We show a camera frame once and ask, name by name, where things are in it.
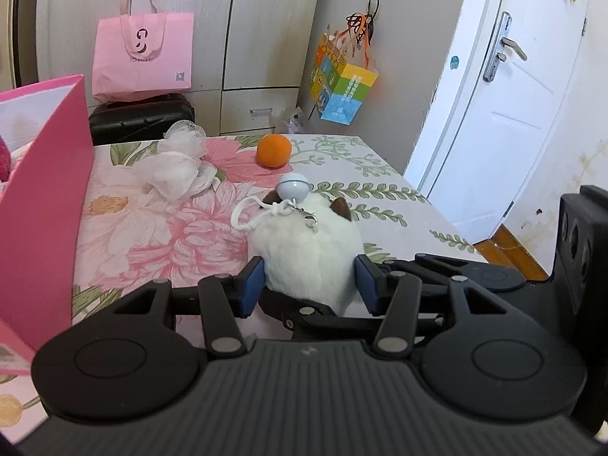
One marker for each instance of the crumpled clear plastic bag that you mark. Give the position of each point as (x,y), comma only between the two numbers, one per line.
(171,173)

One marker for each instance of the orange ball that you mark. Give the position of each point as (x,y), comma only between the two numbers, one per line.
(273,151)

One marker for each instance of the pink tote bag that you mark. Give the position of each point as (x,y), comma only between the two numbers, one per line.
(142,57)

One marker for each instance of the grey wardrobe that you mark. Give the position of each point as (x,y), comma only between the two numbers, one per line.
(266,19)

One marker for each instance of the white door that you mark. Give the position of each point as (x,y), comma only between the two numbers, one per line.
(498,142)

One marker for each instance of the black suitcase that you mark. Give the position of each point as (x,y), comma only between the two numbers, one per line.
(142,118)

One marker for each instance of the colourful paper gift bag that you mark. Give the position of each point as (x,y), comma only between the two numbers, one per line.
(344,85)

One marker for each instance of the white ball pendant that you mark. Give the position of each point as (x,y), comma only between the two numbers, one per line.
(293,186)

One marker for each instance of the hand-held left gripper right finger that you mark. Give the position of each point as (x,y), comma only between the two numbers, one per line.
(368,285)

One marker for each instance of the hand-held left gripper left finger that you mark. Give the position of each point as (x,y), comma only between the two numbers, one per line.
(251,289)

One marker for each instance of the floral bed sheet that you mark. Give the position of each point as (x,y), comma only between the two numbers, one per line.
(190,228)

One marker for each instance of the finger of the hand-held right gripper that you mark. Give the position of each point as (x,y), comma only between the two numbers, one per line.
(316,317)
(437,263)

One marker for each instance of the red strawberry plush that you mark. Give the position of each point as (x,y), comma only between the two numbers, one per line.
(4,159)

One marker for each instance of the blue round sticker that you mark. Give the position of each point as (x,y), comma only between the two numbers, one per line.
(454,62)

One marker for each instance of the white plush cat toy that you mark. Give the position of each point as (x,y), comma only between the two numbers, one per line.
(308,256)

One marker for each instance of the pink cardboard box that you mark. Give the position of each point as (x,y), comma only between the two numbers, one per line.
(42,209)

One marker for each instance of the white mesh pouch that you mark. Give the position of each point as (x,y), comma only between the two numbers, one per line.
(185,135)

